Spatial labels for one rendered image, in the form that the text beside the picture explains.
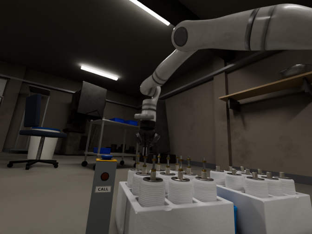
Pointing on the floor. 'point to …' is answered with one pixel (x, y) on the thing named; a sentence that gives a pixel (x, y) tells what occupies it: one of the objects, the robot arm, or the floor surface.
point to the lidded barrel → (50, 142)
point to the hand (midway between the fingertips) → (145, 151)
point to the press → (89, 100)
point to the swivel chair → (32, 120)
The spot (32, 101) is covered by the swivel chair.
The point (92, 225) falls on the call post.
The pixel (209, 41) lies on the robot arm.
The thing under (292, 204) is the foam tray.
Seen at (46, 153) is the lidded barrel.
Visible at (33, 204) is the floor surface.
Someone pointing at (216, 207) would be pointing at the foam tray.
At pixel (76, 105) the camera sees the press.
